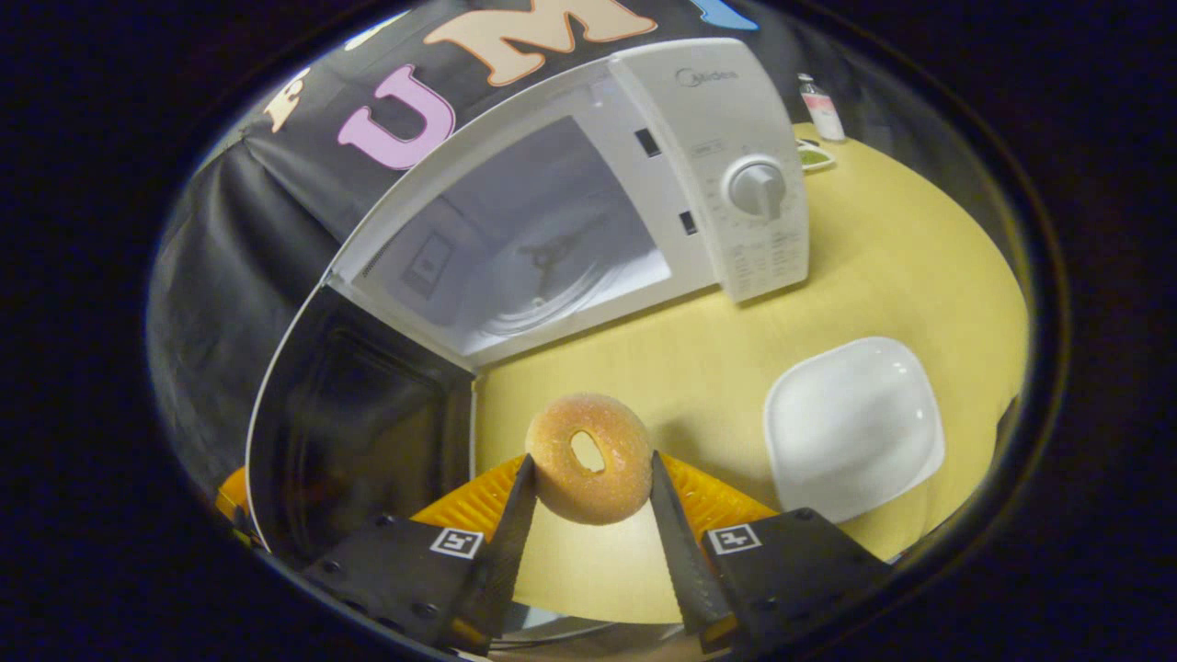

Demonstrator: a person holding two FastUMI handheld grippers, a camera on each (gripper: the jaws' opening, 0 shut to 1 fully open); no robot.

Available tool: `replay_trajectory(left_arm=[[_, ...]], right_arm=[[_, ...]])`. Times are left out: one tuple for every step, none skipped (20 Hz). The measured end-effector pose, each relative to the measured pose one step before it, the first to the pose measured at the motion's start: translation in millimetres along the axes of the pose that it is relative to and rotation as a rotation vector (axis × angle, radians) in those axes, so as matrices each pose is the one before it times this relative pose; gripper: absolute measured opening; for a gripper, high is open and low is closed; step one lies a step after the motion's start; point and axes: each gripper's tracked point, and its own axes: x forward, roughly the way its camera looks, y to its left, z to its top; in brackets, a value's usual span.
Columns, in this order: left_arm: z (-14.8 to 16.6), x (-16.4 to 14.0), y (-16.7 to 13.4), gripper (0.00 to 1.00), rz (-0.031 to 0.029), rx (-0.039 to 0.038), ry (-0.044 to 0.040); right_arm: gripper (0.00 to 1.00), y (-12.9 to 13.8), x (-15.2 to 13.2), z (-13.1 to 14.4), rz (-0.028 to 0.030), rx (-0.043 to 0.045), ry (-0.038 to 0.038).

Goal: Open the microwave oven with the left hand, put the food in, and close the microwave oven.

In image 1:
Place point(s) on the white microwave oven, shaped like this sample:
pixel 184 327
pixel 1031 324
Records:
pixel 699 119

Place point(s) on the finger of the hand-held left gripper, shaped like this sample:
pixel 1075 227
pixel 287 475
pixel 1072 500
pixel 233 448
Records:
pixel 233 496

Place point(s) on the small clear bottle pink label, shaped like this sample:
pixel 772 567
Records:
pixel 825 110

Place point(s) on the small dish with green contents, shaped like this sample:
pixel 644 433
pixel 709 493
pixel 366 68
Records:
pixel 815 157

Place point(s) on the white square plate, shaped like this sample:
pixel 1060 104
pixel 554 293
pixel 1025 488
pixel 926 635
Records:
pixel 851 428

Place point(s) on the glass microwave turntable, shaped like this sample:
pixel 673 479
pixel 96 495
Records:
pixel 552 311

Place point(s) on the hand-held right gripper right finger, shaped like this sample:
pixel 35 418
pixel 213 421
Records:
pixel 685 561

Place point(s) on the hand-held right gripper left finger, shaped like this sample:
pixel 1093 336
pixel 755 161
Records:
pixel 501 561

